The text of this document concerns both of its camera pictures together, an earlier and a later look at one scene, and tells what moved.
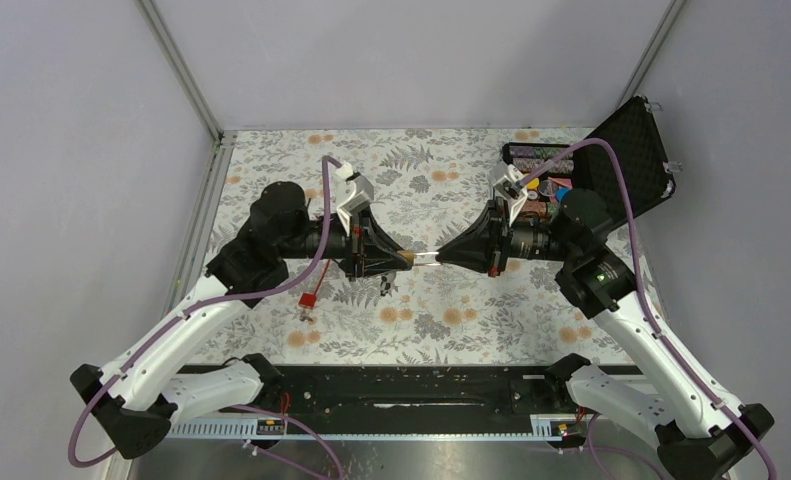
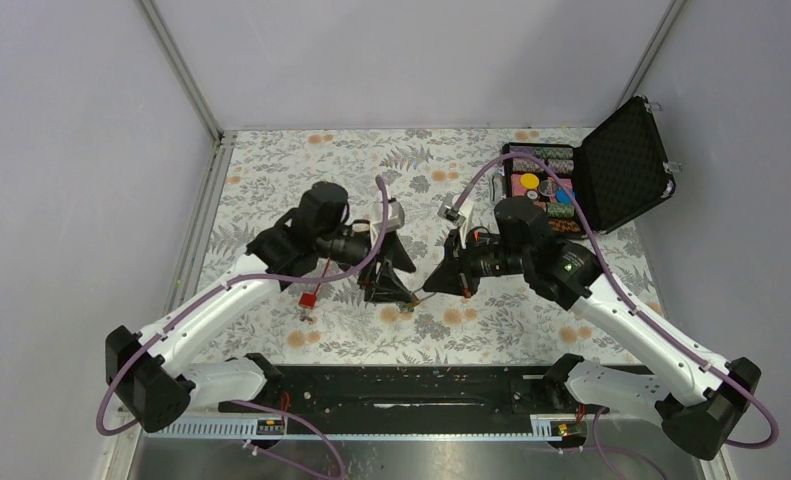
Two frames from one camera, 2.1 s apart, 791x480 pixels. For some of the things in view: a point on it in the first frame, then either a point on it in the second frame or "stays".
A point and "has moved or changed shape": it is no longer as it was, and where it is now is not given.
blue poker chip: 561,192 stays
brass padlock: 408,254 has moved or changed shape
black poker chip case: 633,128 stays
